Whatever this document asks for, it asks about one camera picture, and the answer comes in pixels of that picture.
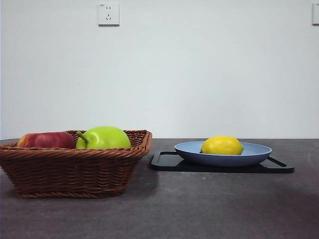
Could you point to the yellow lemon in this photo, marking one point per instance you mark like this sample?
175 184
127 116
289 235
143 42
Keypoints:
221 145

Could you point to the pale blue plate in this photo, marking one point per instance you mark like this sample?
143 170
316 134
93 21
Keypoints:
219 160

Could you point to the brown wicker basket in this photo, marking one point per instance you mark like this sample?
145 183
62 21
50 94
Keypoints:
69 171

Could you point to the green apple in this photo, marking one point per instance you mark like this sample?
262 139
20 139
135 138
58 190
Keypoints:
107 138

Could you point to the dark rectangular tray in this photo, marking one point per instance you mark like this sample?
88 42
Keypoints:
224 169

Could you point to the red apple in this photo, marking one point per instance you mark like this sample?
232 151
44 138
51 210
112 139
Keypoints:
49 140

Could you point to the white wall socket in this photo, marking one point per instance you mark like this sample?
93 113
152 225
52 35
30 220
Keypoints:
316 14
108 14

